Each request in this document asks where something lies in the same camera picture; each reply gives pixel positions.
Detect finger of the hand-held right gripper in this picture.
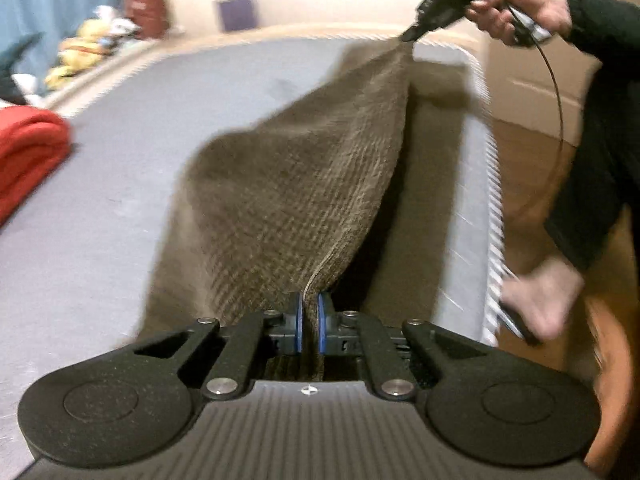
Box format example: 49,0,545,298
401,16,432,43

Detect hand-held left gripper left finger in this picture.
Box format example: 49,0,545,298
125,292,304,401

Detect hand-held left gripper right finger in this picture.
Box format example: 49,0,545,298
316,293,511,401

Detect brown corduroy pants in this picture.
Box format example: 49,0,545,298
137,35,476,381

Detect person's right forearm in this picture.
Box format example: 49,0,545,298
559,0,640,68

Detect person's right hand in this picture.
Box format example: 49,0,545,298
465,0,573,48

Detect cream wooden door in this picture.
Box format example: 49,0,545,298
482,0,603,136

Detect purple box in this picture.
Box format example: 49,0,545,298
217,0,258,33

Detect black slipper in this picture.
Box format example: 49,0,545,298
499,297,543,347

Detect person's black clothed leg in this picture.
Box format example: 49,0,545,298
544,55,640,273

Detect person's bare foot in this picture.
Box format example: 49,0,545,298
500,255,586,341

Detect grey bed mattress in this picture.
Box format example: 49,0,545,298
0,35,503,466

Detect red bag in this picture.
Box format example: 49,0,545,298
122,0,169,41

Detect white plush toy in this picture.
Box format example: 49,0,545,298
94,5,137,43

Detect red folded blanket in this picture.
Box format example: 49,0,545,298
0,107,73,226

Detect yellow plush toy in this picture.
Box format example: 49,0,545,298
44,52,107,91
57,20,111,58

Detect blue curtain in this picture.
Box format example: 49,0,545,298
0,0,122,68

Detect dark teal pillow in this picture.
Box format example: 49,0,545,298
0,32,47,106

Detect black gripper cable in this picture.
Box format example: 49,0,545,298
492,0,566,221

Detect light wooden bed frame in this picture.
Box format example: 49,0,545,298
47,22,483,111

